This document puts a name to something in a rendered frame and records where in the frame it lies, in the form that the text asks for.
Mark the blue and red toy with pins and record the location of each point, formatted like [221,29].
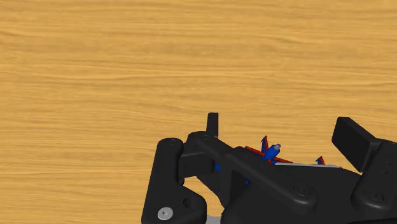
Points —
[271,152]

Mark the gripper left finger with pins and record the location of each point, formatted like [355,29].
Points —
[167,173]

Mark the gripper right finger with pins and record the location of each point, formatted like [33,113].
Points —
[377,173]

